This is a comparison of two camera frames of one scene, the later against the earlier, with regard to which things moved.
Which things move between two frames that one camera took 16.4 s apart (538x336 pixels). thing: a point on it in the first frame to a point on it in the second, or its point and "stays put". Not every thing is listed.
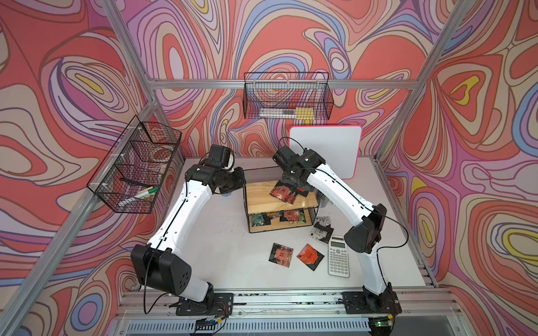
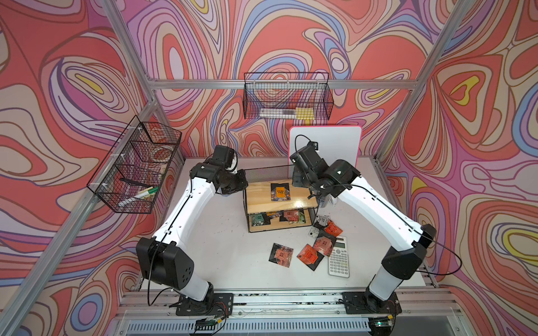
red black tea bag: [310, 257] stays put
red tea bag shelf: [286, 192] to [323, 245]
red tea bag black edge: [281, 255] stays put
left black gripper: [239, 180] stays put
